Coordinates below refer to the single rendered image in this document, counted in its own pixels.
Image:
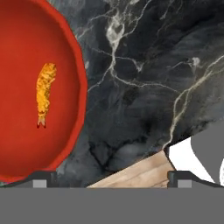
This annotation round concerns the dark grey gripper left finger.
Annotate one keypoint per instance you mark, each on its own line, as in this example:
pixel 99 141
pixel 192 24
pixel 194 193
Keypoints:
pixel 43 176

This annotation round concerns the golden fried shrimp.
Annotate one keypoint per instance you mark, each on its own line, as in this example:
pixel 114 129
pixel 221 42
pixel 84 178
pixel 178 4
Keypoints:
pixel 45 90

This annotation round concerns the light wood cupboard front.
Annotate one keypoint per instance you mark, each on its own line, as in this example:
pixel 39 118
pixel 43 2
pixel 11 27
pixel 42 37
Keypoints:
pixel 143 173

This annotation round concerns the red bowl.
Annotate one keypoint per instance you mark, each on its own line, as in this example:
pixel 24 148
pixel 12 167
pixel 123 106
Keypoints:
pixel 20 38

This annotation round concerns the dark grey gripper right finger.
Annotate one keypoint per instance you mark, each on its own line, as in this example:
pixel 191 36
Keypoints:
pixel 183 176

